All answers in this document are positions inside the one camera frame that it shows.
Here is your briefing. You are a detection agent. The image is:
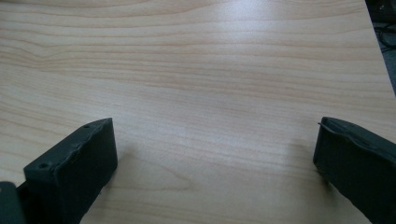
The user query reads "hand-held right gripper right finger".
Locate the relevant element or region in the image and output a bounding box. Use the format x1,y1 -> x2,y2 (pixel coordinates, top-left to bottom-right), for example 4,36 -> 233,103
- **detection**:
312,116 -> 396,224

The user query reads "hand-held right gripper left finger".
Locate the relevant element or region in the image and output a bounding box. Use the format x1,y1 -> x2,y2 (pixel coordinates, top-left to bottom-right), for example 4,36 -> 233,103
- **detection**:
23,117 -> 119,224

